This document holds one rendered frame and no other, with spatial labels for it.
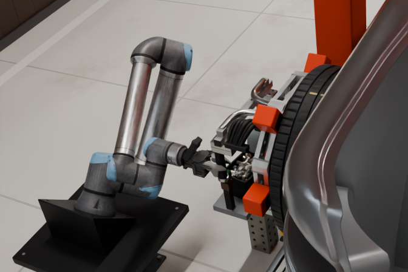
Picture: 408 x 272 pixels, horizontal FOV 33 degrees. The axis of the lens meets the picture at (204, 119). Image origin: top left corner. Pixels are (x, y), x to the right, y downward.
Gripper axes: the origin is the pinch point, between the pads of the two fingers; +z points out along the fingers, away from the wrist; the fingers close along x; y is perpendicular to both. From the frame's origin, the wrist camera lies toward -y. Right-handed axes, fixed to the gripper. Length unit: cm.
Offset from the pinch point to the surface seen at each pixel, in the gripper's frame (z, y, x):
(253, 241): -13, 78, -30
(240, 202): -8.0, 38.0, -16.7
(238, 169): -11.3, 26.0, -24.0
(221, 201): -16.1, 38.0, -14.1
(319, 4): 14, -39, -60
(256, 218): -9, 61, -30
